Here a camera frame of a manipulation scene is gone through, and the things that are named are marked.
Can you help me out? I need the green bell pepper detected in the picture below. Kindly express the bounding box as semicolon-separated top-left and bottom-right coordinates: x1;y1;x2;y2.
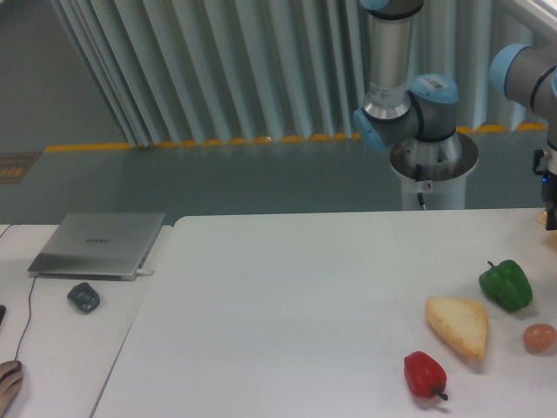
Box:
479;260;534;313

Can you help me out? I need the red bell pepper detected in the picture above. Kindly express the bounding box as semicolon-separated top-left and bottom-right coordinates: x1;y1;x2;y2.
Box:
404;351;449;401

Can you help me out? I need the white pleated curtain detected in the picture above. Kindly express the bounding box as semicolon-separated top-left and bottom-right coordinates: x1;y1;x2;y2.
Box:
54;1;534;147

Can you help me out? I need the silver closed laptop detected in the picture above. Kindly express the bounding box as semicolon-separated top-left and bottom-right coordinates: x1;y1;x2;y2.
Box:
28;212;164;280

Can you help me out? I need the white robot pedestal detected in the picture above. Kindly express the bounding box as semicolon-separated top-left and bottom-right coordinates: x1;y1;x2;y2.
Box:
390;132;479;211

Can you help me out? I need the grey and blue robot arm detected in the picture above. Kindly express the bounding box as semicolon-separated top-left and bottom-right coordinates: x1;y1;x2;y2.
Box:
353;1;556;231

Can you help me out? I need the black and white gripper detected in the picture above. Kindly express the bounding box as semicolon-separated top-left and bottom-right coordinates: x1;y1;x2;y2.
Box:
533;148;556;231

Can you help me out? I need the person's hand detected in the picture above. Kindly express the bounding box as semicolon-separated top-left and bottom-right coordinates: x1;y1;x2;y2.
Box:
0;361;23;416

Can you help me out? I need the slice of bread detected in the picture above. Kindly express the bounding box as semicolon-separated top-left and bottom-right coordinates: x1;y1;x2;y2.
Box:
425;296;488;359

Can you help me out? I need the brown egg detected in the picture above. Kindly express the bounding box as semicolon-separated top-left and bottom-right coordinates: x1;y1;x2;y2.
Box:
522;323;557;353

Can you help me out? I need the yellow pepper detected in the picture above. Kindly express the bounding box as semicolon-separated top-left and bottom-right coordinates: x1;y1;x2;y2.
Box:
536;212;547;225

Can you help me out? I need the black mouse cable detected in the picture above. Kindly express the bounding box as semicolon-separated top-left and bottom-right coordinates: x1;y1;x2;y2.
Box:
0;223;38;362

